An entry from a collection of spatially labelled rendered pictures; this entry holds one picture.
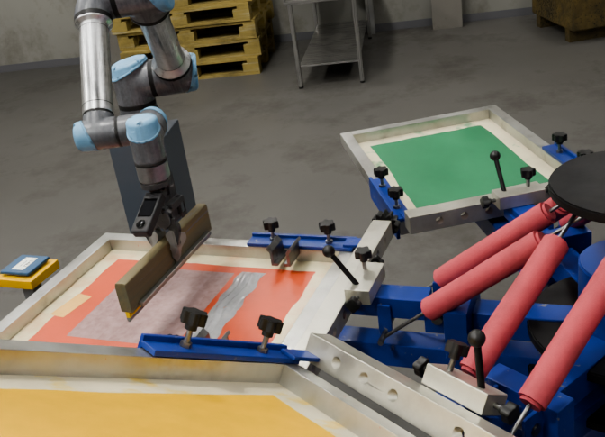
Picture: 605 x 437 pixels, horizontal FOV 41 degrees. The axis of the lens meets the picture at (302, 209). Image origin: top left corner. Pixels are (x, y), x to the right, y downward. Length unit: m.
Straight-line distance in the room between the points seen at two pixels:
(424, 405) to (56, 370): 0.55
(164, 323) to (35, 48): 7.88
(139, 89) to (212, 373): 1.36
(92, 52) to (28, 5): 7.55
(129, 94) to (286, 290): 0.85
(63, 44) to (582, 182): 8.35
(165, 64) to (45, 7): 7.17
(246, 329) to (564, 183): 0.79
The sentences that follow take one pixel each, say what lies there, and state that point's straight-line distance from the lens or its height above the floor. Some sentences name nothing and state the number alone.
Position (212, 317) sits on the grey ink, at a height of 0.96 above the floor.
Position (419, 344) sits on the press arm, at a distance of 1.83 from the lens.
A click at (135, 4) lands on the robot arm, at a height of 1.64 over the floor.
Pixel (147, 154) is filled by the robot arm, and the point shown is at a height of 1.37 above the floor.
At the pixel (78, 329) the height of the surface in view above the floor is 0.96.
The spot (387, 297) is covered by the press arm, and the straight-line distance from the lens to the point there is 1.78.
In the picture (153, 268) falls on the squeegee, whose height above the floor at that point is 1.11.
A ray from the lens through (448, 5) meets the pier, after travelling 8.52.
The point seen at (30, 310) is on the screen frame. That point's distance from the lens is 2.17.
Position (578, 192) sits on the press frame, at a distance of 1.55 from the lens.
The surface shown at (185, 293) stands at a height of 0.96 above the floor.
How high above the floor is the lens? 1.97
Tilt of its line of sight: 25 degrees down
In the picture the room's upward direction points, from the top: 9 degrees counter-clockwise
